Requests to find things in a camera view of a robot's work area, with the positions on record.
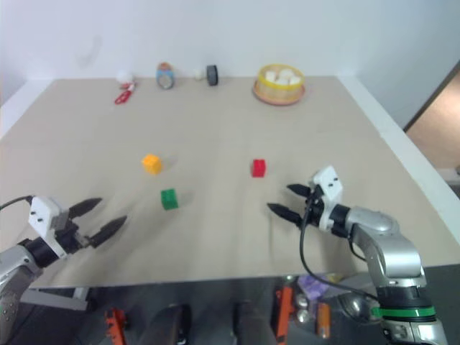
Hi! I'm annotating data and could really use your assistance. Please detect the colourful tin can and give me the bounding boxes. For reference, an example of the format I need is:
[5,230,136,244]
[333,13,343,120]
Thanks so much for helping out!
[155,62,176,90]

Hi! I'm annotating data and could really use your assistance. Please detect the orange clamp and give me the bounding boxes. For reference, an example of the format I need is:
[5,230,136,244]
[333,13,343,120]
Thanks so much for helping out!
[275,285,293,343]
[103,307,129,345]

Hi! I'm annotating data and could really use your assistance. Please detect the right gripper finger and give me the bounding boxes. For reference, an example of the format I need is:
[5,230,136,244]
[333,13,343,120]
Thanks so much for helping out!
[266,203,305,226]
[286,183,313,198]

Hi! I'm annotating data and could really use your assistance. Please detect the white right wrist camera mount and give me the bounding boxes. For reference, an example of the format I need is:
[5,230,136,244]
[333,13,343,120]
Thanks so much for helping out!
[310,165,345,231]

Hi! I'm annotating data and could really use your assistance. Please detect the yellow mesh basket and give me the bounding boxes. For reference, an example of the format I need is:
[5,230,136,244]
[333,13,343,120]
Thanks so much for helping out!
[253,63,305,103]

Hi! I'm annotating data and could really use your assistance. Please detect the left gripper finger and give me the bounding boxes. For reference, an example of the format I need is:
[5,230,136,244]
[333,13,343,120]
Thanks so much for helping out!
[87,215,129,249]
[69,197,104,219]

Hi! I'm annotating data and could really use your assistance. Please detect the orange cube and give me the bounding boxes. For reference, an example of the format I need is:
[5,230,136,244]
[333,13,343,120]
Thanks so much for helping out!
[141,153,163,176]

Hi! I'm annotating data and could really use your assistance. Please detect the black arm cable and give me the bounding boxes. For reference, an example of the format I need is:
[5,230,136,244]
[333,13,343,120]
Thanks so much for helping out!
[299,189,380,301]
[0,195,35,212]

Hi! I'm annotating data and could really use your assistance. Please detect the grey metal table frame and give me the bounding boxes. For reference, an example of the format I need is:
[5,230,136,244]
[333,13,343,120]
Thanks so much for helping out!
[22,286,97,312]

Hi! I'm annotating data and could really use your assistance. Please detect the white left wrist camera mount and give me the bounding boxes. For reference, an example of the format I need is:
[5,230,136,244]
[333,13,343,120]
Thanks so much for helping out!
[28,195,70,259]

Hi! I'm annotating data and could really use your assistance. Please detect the black tape roll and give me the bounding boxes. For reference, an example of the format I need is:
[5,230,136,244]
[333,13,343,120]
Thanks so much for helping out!
[206,64,220,87]

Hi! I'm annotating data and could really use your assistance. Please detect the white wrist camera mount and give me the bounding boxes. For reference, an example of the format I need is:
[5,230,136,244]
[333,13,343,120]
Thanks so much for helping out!
[28,195,70,259]
[310,165,345,231]

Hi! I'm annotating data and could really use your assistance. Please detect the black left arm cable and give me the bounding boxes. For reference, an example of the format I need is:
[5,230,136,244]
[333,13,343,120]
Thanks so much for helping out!
[0,195,35,212]

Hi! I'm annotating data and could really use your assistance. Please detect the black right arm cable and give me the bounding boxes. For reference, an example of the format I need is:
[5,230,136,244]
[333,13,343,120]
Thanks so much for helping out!
[299,189,380,301]

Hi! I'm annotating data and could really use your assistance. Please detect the purple packet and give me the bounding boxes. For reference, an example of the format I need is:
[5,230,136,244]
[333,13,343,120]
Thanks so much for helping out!
[298,275,334,300]

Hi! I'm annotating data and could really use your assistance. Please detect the green cube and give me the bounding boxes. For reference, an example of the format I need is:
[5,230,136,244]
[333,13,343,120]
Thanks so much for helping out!
[160,188,180,211]

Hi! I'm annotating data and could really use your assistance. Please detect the pink plate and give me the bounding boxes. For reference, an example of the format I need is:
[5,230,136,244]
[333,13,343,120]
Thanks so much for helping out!
[252,83,307,107]

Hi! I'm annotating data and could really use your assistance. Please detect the orange battery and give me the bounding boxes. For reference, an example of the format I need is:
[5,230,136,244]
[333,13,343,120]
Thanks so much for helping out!
[315,302,332,339]

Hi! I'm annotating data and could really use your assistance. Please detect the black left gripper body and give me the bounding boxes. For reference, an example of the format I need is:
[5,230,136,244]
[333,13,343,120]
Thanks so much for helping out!
[52,209,91,255]

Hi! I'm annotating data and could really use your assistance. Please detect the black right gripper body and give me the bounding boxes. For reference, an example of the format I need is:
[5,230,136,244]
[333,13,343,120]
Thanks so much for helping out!
[302,185,325,228]

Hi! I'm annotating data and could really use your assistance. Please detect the brown wooden door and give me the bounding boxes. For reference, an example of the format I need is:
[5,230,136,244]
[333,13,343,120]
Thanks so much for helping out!
[402,67,460,180]

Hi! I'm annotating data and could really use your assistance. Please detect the red and white toy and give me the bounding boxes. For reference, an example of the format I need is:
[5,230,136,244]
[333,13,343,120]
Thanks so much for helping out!
[114,81,139,106]

